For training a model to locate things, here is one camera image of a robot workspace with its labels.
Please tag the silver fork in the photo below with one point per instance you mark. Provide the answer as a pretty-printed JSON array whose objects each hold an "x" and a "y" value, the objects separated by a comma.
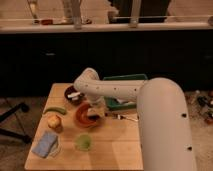
[{"x": 120, "y": 117}]

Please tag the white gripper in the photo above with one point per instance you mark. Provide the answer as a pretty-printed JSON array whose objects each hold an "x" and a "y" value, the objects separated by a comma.
[{"x": 97, "y": 109}]

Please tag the yellow bread piece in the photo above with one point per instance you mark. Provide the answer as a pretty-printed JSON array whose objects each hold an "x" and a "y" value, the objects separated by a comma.
[{"x": 54, "y": 122}]

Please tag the dark cabinet counter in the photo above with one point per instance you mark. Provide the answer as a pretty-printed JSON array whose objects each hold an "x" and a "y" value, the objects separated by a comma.
[{"x": 33, "y": 58}]

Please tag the red bowl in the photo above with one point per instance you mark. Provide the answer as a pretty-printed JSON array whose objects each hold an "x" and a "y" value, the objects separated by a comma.
[{"x": 81, "y": 119}]

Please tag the green tray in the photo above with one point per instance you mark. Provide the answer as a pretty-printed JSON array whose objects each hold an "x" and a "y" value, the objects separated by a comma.
[{"x": 114, "y": 104}]

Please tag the light green cup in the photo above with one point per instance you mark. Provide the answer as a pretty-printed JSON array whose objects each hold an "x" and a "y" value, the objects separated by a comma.
[{"x": 83, "y": 142}]

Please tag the blue sponge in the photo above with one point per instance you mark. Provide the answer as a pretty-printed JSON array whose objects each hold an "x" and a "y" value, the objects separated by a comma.
[{"x": 45, "y": 144}]

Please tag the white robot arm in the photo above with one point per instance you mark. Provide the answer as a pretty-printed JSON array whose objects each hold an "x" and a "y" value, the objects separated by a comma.
[{"x": 164, "y": 125}]

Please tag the dark brown bowl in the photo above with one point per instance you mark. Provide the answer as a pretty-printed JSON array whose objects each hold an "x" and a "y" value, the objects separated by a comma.
[{"x": 74, "y": 101}]

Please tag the white item in bowl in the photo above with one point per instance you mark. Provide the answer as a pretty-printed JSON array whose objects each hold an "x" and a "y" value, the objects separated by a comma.
[{"x": 73, "y": 95}]

